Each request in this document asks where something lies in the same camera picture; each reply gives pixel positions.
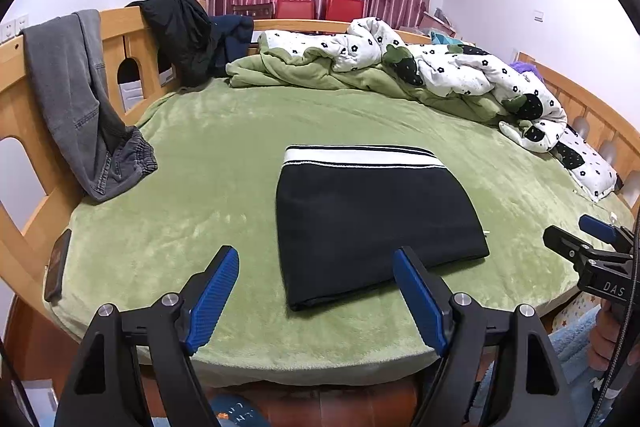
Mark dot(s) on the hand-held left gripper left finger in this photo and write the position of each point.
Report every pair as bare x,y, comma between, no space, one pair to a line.
215,292

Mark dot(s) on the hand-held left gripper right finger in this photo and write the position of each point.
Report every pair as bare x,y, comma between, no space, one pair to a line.
417,297

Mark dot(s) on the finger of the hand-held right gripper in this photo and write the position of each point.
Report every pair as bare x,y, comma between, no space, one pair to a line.
565,241
597,227

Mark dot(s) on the black pants with white stripes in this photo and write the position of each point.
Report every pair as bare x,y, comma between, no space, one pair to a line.
370,222

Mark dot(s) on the light blue pajama pants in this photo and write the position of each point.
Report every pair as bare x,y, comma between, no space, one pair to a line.
565,357

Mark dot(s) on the person's right hand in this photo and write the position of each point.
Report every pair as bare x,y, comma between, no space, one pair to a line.
605,342

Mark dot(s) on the floral white pillow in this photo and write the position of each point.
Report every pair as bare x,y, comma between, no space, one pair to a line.
585,162

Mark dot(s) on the dark blue slipper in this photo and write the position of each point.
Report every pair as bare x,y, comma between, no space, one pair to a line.
237,412

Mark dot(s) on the green fleece bed blanket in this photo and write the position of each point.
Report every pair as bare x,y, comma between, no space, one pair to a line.
200,167

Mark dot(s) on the black smartphone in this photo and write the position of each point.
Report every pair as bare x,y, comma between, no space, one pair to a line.
57,267

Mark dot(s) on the purple cloth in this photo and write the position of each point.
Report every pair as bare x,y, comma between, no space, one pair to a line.
524,68

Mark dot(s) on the floral white and green quilt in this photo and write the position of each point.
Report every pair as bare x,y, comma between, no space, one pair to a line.
400,62

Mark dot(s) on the teal cloth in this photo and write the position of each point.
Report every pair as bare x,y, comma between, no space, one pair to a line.
442,39

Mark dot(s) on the grey jeans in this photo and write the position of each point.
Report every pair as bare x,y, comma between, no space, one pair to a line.
70,97

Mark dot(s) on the navy garment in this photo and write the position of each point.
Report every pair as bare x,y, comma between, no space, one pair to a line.
232,37

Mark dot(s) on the black garment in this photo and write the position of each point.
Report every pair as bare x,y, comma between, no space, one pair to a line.
180,32

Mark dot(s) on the dark wooden chair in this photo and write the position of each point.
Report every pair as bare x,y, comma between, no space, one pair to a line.
252,10

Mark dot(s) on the red chair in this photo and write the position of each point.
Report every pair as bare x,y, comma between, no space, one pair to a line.
344,8
295,9

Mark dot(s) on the white wall switch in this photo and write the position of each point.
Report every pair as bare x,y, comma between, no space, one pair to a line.
538,16

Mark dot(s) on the wooden bed frame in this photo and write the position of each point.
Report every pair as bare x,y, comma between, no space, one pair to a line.
25,107

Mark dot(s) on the white wall socket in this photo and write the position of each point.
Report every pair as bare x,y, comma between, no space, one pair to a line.
12,29

